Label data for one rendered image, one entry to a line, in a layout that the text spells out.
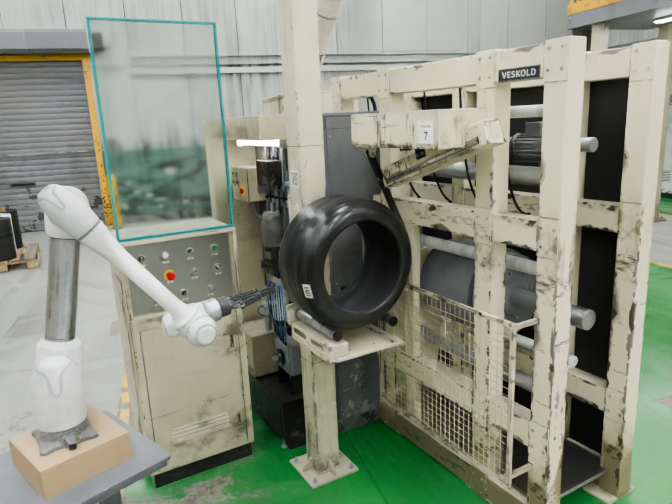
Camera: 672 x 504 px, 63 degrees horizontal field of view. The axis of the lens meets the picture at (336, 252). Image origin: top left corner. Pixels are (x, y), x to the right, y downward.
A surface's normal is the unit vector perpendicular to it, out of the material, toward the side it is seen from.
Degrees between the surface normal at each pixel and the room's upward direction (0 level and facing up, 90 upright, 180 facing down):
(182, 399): 90
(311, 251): 72
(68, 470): 90
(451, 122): 90
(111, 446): 90
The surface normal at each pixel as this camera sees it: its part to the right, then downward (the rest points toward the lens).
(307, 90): 0.51, 0.18
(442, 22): 0.30, 0.21
